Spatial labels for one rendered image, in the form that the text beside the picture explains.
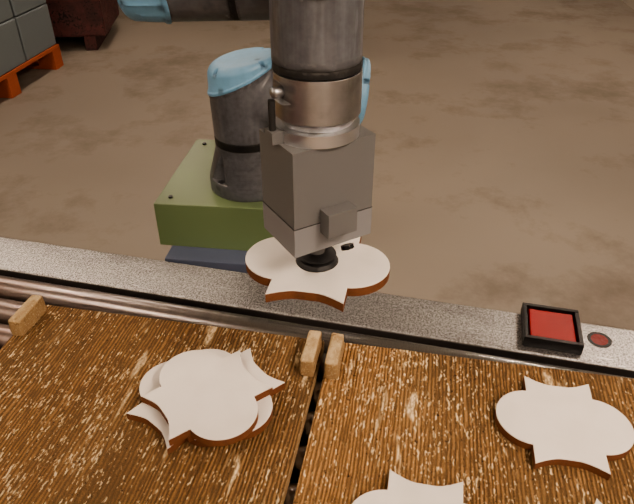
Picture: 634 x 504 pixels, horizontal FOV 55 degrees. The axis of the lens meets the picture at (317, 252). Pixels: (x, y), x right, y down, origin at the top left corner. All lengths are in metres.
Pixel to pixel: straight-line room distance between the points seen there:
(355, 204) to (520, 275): 2.10
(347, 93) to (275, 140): 0.07
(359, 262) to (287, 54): 0.22
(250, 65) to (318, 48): 0.52
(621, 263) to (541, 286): 0.42
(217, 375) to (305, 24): 0.41
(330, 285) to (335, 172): 0.11
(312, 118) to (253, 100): 0.51
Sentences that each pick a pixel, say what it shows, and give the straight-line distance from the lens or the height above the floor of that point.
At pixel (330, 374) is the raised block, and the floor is 0.95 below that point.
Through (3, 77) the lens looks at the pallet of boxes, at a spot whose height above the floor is 0.16.
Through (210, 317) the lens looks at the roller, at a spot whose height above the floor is 0.92.
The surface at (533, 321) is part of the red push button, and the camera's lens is 0.90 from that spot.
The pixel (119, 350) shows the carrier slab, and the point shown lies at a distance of 0.84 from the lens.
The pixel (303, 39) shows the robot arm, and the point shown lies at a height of 1.36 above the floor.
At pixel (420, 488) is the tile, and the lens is 0.66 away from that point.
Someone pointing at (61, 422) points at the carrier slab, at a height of 0.94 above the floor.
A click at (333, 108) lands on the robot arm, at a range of 0.51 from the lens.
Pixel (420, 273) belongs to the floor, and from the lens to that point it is 2.55.
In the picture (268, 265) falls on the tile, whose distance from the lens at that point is 0.61.
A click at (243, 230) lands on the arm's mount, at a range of 1.08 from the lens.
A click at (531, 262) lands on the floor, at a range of 2.73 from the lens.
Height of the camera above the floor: 1.48
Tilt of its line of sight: 34 degrees down
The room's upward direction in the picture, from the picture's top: straight up
